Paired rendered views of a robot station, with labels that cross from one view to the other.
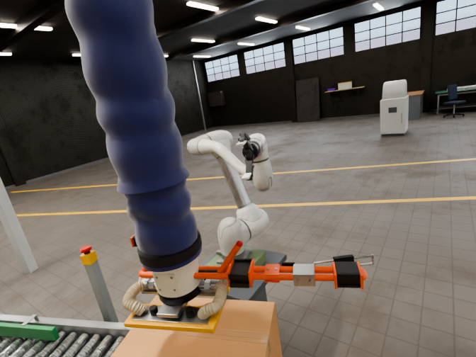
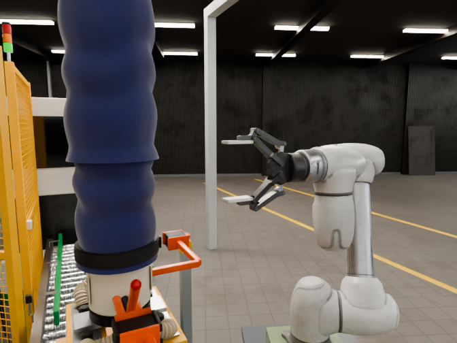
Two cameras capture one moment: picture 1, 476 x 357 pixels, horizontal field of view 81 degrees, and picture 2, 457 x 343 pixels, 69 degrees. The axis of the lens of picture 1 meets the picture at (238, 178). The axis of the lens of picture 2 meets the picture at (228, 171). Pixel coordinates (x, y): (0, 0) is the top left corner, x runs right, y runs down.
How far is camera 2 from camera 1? 0.83 m
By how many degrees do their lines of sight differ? 48
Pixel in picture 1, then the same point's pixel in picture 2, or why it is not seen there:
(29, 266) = (210, 243)
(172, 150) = (101, 120)
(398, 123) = not seen: outside the picture
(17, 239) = (209, 215)
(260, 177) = (317, 222)
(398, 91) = not seen: outside the picture
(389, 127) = not seen: outside the picture
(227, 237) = (295, 304)
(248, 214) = (353, 290)
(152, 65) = (96, 10)
